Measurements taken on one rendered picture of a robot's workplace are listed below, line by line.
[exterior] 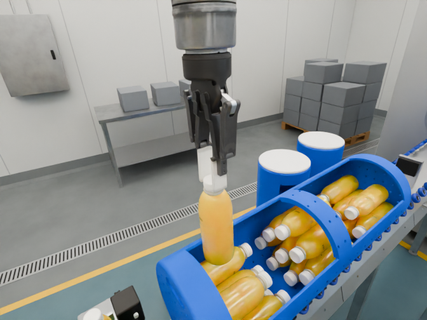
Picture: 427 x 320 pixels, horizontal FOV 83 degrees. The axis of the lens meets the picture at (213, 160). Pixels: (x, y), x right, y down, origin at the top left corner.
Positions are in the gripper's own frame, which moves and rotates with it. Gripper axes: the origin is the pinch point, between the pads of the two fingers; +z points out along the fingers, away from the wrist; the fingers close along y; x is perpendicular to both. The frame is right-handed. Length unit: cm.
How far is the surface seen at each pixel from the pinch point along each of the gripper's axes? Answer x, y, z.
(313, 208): -30.6, -4.1, 21.8
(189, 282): 8.8, -2.9, 21.9
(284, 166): -72, 39, 41
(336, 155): -114, 34, 46
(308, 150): -103, 46, 44
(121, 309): 21, 17, 45
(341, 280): -42, -12, 52
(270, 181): -64, 40, 48
